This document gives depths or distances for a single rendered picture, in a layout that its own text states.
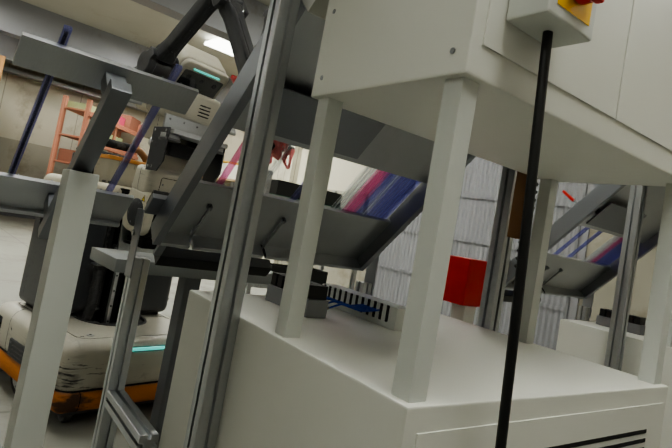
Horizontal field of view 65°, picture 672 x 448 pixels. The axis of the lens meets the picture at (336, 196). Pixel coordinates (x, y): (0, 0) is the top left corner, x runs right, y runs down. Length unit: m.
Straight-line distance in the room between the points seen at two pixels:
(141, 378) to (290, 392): 1.37
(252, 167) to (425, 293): 0.42
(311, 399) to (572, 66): 0.58
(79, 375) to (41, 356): 0.75
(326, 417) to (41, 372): 0.70
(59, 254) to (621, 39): 1.10
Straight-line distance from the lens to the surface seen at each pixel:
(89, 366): 2.02
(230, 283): 0.93
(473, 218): 5.56
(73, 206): 1.22
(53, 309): 1.25
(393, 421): 0.65
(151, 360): 2.13
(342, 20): 0.87
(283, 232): 1.53
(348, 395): 0.71
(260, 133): 0.93
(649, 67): 1.03
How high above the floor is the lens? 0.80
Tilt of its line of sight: 3 degrees up
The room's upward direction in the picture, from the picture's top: 10 degrees clockwise
